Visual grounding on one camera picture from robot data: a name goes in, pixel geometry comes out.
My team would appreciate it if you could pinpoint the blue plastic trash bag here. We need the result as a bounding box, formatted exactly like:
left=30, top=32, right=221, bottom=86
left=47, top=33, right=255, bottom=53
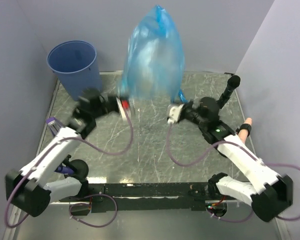
left=117, top=5, right=185, bottom=101

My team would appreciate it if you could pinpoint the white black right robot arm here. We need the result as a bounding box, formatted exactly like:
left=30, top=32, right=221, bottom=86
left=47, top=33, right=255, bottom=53
left=177, top=97, right=293, bottom=222

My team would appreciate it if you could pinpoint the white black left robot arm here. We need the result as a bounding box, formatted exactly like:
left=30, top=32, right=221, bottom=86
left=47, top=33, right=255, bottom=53
left=5, top=88, right=130, bottom=217

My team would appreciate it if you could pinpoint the blue plastic trash bin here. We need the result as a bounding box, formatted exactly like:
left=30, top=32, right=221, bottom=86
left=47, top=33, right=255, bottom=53
left=47, top=40, right=103, bottom=101

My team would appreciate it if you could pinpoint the black microphone on stand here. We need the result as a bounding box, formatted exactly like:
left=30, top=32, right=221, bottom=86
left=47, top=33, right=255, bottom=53
left=217, top=75, right=241, bottom=109

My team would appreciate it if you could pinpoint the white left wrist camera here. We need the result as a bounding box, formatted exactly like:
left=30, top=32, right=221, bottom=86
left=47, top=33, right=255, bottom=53
left=116, top=97, right=135, bottom=122

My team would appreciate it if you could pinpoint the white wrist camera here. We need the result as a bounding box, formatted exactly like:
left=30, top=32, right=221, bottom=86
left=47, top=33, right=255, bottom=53
left=167, top=103, right=185, bottom=125
left=116, top=97, right=135, bottom=122

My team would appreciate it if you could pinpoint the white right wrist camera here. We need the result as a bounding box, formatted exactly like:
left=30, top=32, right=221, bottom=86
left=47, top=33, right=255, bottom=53
left=167, top=103, right=185, bottom=125

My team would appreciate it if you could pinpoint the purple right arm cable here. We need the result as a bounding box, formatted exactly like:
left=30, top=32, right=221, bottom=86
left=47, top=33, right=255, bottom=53
left=166, top=122, right=300, bottom=224

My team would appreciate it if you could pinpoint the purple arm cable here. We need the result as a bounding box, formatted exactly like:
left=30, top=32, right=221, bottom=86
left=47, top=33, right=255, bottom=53
left=3, top=107, right=135, bottom=229
left=166, top=122, right=300, bottom=224

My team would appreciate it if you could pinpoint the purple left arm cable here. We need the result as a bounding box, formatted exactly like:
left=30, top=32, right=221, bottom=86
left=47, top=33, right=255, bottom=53
left=3, top=107, right=135, bottom=229

